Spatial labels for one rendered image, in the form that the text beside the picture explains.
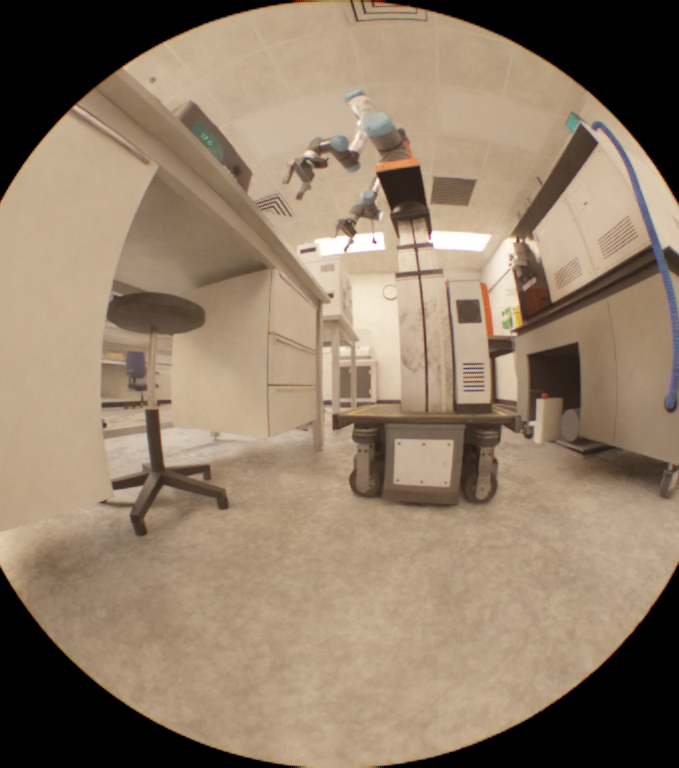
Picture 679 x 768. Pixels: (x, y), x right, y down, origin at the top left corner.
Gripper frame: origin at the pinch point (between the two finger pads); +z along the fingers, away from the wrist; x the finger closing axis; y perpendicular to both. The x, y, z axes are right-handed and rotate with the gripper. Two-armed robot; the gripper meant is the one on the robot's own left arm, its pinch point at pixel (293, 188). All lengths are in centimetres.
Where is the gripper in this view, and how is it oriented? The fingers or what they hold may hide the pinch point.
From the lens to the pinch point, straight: 112.8
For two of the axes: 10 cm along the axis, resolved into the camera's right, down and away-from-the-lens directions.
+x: -2.5, 1.2, -9.6
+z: -3.4, 9.2, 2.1
